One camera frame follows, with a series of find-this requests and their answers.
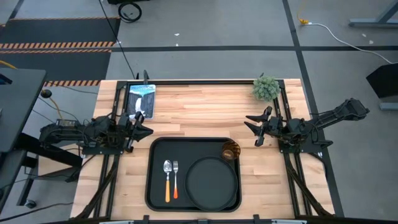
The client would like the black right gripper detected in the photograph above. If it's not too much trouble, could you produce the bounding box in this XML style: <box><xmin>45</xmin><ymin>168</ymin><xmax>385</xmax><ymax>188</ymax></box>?
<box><xmin>244</xmin><ymin>106</ymin><xmax>289</xmax><ymax>147</ymax></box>

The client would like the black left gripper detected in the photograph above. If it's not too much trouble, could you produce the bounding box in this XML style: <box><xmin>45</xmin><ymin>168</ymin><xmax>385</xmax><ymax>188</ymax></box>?
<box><xmin>119</xmin><ymin>111</ymin><xmax>154</xmax><ymax>154</ymax></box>

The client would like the amber glass cup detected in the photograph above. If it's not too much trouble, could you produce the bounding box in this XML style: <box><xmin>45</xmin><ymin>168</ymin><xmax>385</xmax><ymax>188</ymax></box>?
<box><xmin>221</xmin><ymin>140</ymin><xmax>242</xmax><ymax>162</ymax></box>

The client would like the spoon with yellow handle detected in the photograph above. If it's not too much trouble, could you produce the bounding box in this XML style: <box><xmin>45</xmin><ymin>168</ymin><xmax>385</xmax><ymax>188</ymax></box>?
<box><xmin>163</xmin><ymin>159</ymin><xmax>173</xmax><ymax>203</ymax></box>

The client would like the fork with orange handle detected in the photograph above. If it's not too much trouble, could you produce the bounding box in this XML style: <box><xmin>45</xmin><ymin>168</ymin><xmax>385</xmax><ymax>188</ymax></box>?
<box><xmin>172</xmin><ymin>160</ymin><xmax>179</xmax><ymax>200</ymax></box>

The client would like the black round plate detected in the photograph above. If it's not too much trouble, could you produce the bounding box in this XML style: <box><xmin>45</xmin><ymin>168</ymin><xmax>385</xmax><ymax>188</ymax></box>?
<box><xmin>184</xmin><ymin>156</ymin><xmax>239</xmax><ymax>212</ymax></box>

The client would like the black rectangular tray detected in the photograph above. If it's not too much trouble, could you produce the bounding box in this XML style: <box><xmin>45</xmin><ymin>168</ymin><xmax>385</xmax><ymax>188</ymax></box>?
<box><xmin>145</xmin><ymin>136</ymin><xmax>243</xmax><ymax>213</ymax></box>

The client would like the waterfall picture card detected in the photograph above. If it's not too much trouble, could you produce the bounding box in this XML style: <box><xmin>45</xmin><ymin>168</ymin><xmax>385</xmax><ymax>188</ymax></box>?
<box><xmin>126</xmin><ymin>83</ymin><xmax>157</xmax><ymax>121</ymax></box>

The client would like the small green artificial plant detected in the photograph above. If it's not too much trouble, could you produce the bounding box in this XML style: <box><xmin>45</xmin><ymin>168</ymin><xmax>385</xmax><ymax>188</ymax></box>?
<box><xmin>251</xmin><ymin>73</ymin><xmax>281</xmax><ymax>102</ymax></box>

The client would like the small black controller box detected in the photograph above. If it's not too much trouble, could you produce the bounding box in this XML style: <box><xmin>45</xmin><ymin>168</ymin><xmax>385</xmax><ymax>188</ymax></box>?
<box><xmin>55</xmin><ymin>119</ymin><xmax>77</xmax><ymax>128</ymax></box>

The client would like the black hazard-striped floor mat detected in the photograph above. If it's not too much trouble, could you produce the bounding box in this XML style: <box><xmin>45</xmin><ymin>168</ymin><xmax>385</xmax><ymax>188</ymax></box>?
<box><xmin>0</xmin><ymin>49</ymin><xmax>113</xmax><ymax>87</ymax></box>
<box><xmin>0</xmin><ymin>17</ymin><xmax>121</xmax><ymax>50</ymax></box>

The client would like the dark grey desk top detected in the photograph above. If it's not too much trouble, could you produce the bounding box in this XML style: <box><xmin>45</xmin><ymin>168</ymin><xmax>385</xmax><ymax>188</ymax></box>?
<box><xmin>0</xmin><ymin>67</ymin><xmax>47</xmax><ymax>153</ymax></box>

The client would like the black angular chair part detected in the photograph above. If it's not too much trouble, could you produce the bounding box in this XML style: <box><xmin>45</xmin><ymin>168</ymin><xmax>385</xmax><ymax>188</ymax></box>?
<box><xmin>366</xmin><ymin>63</ymin><xmax>398</xmax><ymax>100</ymax></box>

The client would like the grey table leg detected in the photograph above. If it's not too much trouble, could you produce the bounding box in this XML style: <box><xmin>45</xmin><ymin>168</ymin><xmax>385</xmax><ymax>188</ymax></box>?
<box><xmin>348</xmin><ymin>1</ymin><xmax>398</xmax><ymax>29</ymax></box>

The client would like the long black floor cable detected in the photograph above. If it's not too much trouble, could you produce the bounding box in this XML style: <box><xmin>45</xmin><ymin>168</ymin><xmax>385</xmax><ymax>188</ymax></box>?
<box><xmin>98</xmin><ymin>0</ymin><xmax>137</xmax><ymax>80</ymax></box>

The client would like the black desk leg frame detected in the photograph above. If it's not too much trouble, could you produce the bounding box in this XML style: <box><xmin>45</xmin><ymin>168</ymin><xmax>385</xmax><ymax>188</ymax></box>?
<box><xmin>17</xmin><ymin>132</ymin><xmax>83</xmax><ymax>207</ymax></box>

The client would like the yellow cable with plug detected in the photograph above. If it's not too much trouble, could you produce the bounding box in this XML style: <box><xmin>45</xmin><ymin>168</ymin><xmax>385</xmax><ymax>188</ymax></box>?
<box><xmin>297</xmin><ymin>1</ymin><xmax>310</xmax><ymax>26</ymax></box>

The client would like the white floor cable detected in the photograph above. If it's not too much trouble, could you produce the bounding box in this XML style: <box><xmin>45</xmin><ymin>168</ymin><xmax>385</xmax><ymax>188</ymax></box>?
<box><xmin>307</xmin><ymin>22</ymin><xmax>394</xmax><ymax>65</ymax></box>

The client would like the coiled black cable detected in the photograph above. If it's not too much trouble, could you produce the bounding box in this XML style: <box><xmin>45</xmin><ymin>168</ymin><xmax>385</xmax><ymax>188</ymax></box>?
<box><xmin>117</xmin><ymin>1</ymin><xmax>143</xmax><ymax>24</ymax></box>

